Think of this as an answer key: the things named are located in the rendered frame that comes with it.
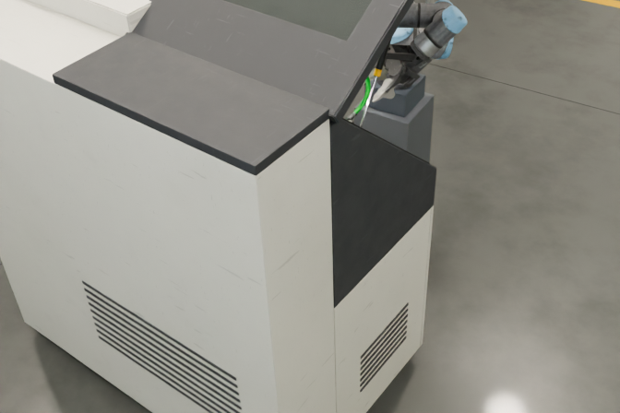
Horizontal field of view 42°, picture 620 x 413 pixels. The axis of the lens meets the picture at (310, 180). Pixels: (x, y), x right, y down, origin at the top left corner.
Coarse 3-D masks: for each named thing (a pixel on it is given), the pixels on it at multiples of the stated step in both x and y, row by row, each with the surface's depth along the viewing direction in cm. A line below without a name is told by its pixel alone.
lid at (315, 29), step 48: (192, 0) 225; (240, 0) 221; (288, 0) 215; (336, 0) 210; (384, 0) 202; (192, 48) 217; (240, 48) 211; (288, 48) 206; (336, 48) 201; (384, 48) 200; (336, 96) 194
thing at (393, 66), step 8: (416, 48) 236; (416, 56) 239; (424, 56) 237; (392, 64) 241; (400, 64) 239; (408, 64) 240; (416, 64) 242; (424, 64) 242; (392, 72) 240; (400, 72) 240; (408, 72) 240; (416, 72) 243; (400, 80) 243; (408, 80) 243
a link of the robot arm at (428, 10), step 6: (438, 0) 246; (444, 0) 245; (426, 6) 241; (432, 6) 241; (438, 6) 240; (444, 6) 239; (426, 12) 240; (432, 12) 240; (420, 18) 241; (426, 18) 241; (432, 18) 239; (420, 24) 242; (426, 24) 242
